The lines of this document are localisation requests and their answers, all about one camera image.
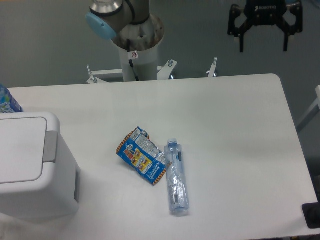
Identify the white trash can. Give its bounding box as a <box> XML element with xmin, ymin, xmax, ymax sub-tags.
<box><xmin>0</xmin><ymin>112</ymin><xmax>81</xmax><ymax>219</ymax></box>

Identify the white pedestal base frame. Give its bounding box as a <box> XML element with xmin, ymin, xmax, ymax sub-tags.
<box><xmin>86</xmin><ymin>57</ymin><xmax>219</xmax><ymax>85</ymax></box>

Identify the clear plastic water bottle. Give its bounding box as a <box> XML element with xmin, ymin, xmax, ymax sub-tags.
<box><xmin>164</xmin><ymin>138</ymin><xmax>190</xmax><ymax>217</ymax></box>

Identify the black clamp at table edge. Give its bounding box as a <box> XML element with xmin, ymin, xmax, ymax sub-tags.
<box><xmin>302</xmin><ymin>202</ymin><xmax>320</xmax><ymax>229</ymax></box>

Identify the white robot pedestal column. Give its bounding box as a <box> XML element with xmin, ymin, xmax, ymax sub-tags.
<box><xmin>112</xmin><ymin>28</ymin><xmax>164</xmax><ymax>68</ymax></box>

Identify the white frame at right edge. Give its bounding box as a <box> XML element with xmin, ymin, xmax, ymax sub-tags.
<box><xmin>295</xmin><ymin>85</ymin><xmax>320</xmax><ymax>134</ymax></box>

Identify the blue labelled bottle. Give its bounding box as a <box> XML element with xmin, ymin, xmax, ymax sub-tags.
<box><xmin>0</xmin><ymin>84</ymin><xmax>24</xmax><ymax>114</ymax></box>

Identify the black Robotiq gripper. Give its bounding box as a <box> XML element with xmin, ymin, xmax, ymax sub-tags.
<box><xmin>227</xmin><ymin>0</ymin><xmax>303</xmax><ymax>53</ymax></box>

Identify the blue snack wrapper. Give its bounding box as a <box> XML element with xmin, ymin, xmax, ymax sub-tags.
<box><xmin>116</xmin><ymin>127</ymin><xmax>172</xmax><ymax>186</ymax></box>

